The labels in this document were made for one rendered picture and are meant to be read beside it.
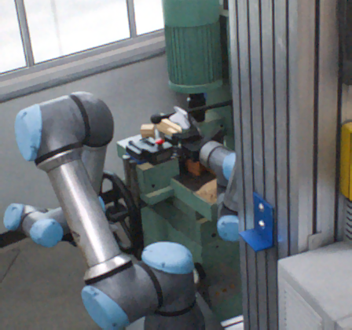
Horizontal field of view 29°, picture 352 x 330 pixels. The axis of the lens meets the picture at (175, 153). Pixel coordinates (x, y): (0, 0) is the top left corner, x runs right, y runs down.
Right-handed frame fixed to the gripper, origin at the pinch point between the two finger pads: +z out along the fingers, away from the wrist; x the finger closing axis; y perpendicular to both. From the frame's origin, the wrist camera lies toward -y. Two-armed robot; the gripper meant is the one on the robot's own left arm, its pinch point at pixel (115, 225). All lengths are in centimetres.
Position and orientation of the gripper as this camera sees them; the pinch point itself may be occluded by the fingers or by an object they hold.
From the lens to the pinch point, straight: 214.1
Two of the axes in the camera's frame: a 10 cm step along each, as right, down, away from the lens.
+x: 5.4, 3.3, -7.7
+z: 7.6, 2.0, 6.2
